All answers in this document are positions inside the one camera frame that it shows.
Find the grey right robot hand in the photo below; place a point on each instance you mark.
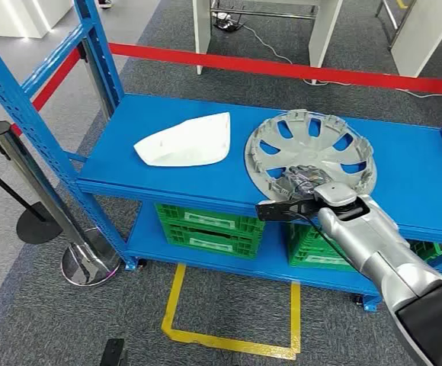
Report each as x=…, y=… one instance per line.
x=305, y=179

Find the grey wheel hubcap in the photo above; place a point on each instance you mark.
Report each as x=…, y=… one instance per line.
x=305, y=149

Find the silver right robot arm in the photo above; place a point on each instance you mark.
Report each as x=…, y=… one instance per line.
x=377, y=242

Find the blue metal shelf rack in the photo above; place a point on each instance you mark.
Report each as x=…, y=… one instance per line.
x=206, y=177

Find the white plastic car part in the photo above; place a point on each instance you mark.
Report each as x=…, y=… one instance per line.
x=190, y=141

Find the long red barrier belt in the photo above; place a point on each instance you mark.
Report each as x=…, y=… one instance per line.
x=243, y=63

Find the black power strip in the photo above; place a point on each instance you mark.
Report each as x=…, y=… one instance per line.
x=226, y=22

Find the short red barrier belt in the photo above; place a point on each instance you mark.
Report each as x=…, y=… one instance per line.
x=53, y=83

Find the white display plinth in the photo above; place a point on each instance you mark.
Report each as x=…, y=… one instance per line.
x=15, y=15

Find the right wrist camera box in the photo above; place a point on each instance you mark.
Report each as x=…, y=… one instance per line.
x=278, y=209

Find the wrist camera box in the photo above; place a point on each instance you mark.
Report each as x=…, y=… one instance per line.
x=112, y=353
x=278, y=209

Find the chrome stanchion post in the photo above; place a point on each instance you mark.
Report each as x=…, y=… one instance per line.
x=96, y=86
x=34, y=179

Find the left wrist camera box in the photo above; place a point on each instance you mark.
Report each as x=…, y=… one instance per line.
x=112, y=353

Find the black stanchion post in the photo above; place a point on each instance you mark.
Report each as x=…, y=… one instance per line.
x=40, y=225

